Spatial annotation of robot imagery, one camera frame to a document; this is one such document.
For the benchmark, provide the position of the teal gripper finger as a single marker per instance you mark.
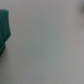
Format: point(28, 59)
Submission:
point(5, 32)

